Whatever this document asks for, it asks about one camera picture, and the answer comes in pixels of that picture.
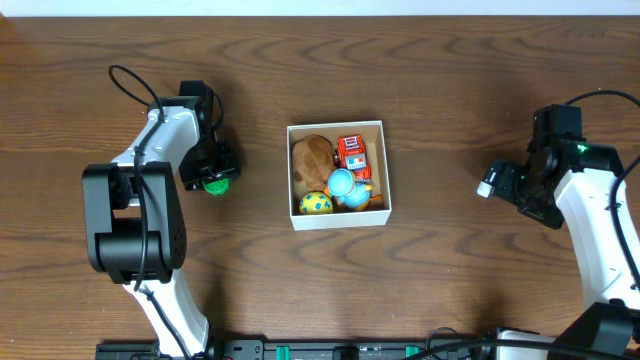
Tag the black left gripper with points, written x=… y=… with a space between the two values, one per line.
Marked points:
x=217 y=170

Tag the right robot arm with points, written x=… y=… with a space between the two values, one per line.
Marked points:
x=570 y=182

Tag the red toy fire truck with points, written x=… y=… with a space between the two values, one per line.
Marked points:
x=351 y=154

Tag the white cardboard box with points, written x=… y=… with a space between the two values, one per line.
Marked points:
x=373 y=135

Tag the yellow ball blue letters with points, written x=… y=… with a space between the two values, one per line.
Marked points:
x=315 y=203

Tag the green ribbed plastic cap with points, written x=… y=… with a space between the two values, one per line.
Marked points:
x=216 y=188

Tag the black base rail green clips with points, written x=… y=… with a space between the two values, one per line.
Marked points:
x=266 y=350

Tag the brown plush toy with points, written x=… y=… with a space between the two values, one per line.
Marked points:
x=312 y=164

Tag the orange duck toy blue hat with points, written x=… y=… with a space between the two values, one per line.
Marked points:
x=355 y=195

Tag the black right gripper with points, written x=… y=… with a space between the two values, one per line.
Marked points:
x=513 y=186

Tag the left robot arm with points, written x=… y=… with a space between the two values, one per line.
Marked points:
x=135 y=228

